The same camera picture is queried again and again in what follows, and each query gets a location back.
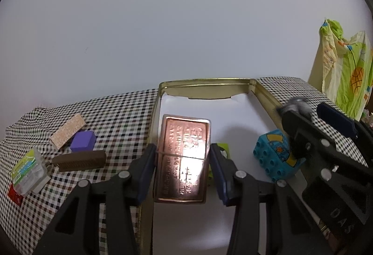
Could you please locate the purple rectangular block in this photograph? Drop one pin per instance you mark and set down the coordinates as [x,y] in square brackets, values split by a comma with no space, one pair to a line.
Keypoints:
[83,141]

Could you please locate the green soccer toy brick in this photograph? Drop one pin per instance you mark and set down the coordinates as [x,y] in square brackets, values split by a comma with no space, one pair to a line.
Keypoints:
[224,149]

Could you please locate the blue toy building brick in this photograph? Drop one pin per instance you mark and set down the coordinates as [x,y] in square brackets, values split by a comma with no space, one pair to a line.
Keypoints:
[272,150]

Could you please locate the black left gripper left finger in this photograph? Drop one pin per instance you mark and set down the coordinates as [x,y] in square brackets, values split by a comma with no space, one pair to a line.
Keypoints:
[75,227]

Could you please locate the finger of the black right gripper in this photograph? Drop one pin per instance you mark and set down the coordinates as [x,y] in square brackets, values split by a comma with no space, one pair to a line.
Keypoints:
[331,175]
[343,124]

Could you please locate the red small box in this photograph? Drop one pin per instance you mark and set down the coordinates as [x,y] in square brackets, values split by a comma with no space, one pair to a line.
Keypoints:
[14,196]

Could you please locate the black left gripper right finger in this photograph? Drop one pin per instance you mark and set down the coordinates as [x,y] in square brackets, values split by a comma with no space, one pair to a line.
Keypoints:
[239,189]

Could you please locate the white paper tray liner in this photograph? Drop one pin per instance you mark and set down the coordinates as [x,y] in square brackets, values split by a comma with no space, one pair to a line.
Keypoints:
[206,228]

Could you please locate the checkered tablecloth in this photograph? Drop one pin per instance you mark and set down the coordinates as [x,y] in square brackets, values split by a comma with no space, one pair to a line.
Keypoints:
[121,123]

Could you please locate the dark brown wooden block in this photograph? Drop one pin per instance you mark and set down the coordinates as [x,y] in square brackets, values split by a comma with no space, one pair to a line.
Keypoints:
[80,161]

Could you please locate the grey black object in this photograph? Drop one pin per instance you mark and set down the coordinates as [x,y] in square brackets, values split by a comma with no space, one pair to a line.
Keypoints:
[298,105]

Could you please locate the gold metal tin tray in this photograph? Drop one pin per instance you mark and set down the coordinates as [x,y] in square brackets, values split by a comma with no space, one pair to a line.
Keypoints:
[308,238]

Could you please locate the copper embossed metal bar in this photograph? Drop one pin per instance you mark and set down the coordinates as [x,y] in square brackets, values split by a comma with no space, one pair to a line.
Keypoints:
[182,160]

